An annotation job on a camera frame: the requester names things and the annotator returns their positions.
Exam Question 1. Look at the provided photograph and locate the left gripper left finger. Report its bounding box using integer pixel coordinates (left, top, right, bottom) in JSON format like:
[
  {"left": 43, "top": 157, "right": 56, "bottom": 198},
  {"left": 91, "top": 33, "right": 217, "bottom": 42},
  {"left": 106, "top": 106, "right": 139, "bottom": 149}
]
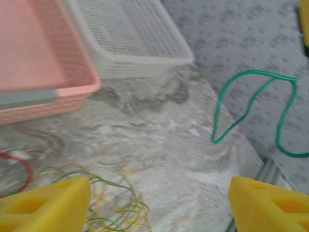
[{"left": 0, "top": 177, "right": 92, "bottom": 232}]

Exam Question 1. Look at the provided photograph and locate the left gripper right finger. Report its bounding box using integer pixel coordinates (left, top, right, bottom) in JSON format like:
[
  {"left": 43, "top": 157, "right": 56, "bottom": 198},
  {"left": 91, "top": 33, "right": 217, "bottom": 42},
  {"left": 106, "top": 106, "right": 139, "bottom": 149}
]
[{"left": 228, "top": 176, "right": 309, "bottom": 232}]

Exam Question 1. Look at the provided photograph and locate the red cable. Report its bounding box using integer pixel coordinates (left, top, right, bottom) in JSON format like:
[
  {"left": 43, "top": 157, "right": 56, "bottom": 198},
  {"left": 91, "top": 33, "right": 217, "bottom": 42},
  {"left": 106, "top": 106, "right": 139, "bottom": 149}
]
[{"left": 0, "top": 151, "right": 34, "bottom": 194}]

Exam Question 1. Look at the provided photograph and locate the pink plastic basket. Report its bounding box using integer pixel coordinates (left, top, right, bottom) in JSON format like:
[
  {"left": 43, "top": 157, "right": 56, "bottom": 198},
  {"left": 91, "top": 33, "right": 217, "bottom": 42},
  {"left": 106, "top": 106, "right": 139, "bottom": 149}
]
[{"left": 0, "top": 0, "right": 101, "bottom": 125}]

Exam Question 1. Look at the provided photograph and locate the white plastic basket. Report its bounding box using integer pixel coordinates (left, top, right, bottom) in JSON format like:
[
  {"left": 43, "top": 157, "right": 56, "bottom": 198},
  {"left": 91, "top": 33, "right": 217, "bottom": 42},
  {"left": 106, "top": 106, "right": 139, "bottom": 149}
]
[{"left": 64, "top": 0, "right": 195, "bottom": 79}]

